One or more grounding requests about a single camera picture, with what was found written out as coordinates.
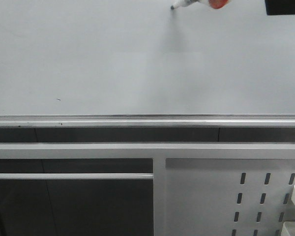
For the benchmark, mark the red round magnet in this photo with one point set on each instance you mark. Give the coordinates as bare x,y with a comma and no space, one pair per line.
217,4

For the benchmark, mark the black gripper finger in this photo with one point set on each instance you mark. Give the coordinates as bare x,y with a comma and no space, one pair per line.
280,7

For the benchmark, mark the white whiteboard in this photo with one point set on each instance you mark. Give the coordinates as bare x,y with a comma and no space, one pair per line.
137,57

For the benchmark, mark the aluminium whiteboard tray rail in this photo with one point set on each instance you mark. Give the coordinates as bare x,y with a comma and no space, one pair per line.
67,121

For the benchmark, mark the white whiteboard marker pen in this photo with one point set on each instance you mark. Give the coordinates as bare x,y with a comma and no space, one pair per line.
185,3

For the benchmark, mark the white lower plastic bin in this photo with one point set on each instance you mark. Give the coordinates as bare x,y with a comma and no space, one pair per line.
288,228

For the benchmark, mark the white perforated panel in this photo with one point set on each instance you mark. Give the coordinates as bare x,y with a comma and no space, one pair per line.
228,197

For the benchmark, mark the white metal frame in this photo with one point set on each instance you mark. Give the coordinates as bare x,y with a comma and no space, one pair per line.
158,153

